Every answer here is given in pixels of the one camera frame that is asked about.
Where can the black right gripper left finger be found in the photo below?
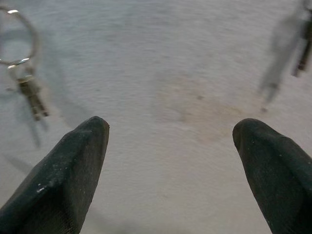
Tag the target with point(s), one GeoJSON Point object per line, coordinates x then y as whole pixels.
{"type": "Point", "coordinates": [63, 175]}

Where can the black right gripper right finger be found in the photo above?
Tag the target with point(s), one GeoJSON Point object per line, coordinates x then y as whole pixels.
{"type": "Point", "coordinates": [280, 175]}

